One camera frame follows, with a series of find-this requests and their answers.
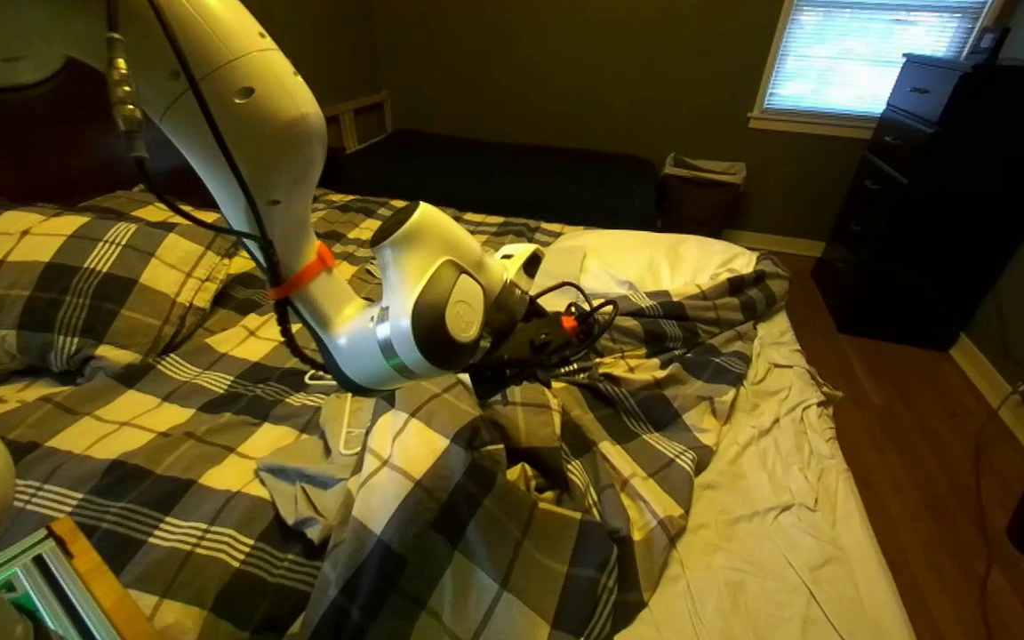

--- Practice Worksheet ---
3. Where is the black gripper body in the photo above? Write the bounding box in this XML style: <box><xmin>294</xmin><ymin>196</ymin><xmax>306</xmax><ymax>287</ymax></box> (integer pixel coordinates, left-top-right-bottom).
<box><xmin>482</xmin><ymin>282</ymin><xmax>576</xmax><ymax>384</ymax></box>

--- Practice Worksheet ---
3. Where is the yellow black plaid duvet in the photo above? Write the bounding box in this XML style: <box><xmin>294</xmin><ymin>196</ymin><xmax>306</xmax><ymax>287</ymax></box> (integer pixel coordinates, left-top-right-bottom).
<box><xmin>0</xmin><ymin>185</ymin><xmax>793</xmax><ymax>640</ymax></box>

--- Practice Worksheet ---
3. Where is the white plastic clothes hanger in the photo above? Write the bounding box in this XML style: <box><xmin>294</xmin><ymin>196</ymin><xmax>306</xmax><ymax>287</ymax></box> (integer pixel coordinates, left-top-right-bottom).
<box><xmin>303</xmin><ymin>365</ymin><xmax>382</xmax><ymax>460</ymax></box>

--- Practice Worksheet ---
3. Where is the grey garment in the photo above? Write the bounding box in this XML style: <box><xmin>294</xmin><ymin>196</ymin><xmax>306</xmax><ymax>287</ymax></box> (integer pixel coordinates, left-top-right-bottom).
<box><xmin>254</xmin><ymin>388</ymin><xmax>420</xmax><ymax>548</ymax></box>

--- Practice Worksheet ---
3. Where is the wooden shelf crate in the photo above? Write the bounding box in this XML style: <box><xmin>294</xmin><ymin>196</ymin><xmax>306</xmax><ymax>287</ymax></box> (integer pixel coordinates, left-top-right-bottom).
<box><xmin>325</xmin><ymin>89</ymin><xmax>400</xmax><ymax>156</ymax></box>

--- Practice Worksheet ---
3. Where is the cream bed sheet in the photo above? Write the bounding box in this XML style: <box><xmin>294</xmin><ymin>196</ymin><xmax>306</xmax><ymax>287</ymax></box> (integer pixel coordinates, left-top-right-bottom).
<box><xmin>615</xmin><ymin>307</ymin><xmax>918</xmax><ymax>640</ymax></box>

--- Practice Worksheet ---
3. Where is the black dresser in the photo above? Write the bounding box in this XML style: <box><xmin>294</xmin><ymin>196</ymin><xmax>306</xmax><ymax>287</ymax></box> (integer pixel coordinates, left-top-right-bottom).
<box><xmin>812</xmin><ymin>50</ymin><xmax>1024</xmax><ymax>352</ymax></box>

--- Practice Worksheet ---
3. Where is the yellow black plaid pillow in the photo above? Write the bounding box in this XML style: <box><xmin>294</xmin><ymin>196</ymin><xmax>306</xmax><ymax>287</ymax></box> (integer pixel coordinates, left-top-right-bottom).
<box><xmin>0</xmin><ymin>190</ymin><xmax>250</xmax><ymax>384</ymax></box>

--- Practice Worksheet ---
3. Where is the wooden board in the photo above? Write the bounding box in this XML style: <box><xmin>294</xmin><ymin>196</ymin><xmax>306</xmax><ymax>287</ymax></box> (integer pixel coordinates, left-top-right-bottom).
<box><xmin>48</xmin><ymin>511</ymin><xmax>166</xmax><ymax>640</ymax></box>

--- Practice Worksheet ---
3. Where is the small black object on dresser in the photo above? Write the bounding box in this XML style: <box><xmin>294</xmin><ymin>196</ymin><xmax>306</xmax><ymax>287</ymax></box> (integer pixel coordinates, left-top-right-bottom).
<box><xmin>971</xmin><ymin>23</ymin><xmax>1009</xmax><ymax>66</ymax></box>

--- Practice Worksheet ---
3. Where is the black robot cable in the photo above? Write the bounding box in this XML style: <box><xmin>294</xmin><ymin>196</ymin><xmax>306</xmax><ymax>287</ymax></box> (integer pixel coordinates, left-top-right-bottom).
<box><xmin>101</xmin><ymin>0</ymin><xmax>623</xmax><ymax>388</ymax></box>

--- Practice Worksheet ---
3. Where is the orange strap on arm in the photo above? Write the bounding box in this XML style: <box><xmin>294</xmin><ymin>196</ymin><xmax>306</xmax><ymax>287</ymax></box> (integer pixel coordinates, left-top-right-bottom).
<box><xmin>266</xmin><ymin>243</ymin><xmax>341</xmax><ymax>304</ymax></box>

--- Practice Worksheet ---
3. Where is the bright window with white frame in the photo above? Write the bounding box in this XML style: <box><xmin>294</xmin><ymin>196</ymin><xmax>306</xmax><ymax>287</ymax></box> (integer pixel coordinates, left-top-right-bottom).
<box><xmin>752</xmin><ymin>0</ymin><xmax>1007</xmax><ymax>138</ymax></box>

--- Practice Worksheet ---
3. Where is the green metal frame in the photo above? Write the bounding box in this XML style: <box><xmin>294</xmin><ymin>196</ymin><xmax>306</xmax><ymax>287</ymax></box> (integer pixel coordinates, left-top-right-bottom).
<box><xmin>0</xmin><ymin>527</ymin><xmax>98</xmax><ymax>640</ymax></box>

